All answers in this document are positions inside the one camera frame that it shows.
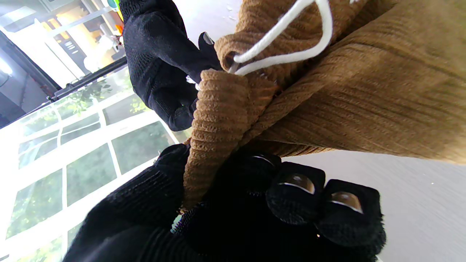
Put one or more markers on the black metal stand pole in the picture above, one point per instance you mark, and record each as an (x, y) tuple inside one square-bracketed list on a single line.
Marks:
[(87, 78)]

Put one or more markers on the printed garden room backdrop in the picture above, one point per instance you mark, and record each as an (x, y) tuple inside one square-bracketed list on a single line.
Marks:
[(72, 163)]

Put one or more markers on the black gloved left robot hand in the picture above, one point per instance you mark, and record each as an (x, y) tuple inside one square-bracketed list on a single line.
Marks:
[(236, 225)]

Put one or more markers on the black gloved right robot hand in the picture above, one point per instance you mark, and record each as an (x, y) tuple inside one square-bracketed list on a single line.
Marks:
[(160, 62)]

